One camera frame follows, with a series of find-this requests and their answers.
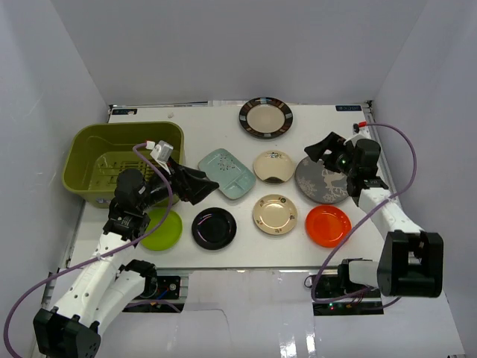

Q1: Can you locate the blue label sticker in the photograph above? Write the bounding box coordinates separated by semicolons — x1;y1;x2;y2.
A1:
111;108;137;116
335;105;362;112

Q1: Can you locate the glossy black round plate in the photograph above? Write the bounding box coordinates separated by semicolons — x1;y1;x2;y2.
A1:
192;207;237;251

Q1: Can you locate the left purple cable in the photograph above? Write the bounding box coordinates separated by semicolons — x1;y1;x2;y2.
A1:
2;144;182;354

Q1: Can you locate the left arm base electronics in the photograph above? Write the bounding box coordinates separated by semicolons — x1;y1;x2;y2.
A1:
123;276;184;313

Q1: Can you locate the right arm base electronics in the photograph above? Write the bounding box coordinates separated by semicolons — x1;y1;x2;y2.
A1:
304;270;385;317

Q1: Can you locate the lime green round plate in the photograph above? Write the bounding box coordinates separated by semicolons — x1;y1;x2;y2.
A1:
140;207;183;251

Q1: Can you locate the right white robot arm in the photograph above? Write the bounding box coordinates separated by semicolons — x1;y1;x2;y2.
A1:
305;132;443;298

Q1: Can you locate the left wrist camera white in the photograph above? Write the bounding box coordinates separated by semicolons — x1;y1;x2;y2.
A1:
145;140;174;163

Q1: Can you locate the light blue rectangular divided plate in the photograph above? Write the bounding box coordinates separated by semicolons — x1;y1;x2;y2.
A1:
198;148;256;200

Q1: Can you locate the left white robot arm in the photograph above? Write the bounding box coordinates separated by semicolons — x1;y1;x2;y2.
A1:
33;159;219;357

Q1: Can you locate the cream plate with red marks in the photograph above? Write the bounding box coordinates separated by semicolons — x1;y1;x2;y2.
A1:
253;194;298;236

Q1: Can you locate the grey deer snowflake plate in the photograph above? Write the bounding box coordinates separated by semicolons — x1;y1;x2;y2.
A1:
294;157;348;204

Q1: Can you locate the dark striped rim plate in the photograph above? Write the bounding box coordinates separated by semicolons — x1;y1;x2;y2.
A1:
238;97;294;140

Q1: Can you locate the olive green plastic bin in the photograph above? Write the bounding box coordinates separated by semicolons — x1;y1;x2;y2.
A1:
63;122;185;209

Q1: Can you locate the orange round plate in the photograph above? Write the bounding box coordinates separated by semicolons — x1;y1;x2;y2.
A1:
305;205;352;248

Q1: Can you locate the blue label sticker right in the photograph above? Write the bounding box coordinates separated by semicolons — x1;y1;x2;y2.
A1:
335;105;362;112

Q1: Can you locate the blue label sticker left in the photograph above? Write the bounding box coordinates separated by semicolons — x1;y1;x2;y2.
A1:
111;108;137;116

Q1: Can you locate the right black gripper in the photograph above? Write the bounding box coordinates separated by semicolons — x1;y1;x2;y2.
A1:
305;133;358;178

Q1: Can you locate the cream bowl with dark patch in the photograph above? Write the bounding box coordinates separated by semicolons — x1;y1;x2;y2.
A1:
253;150;295;184

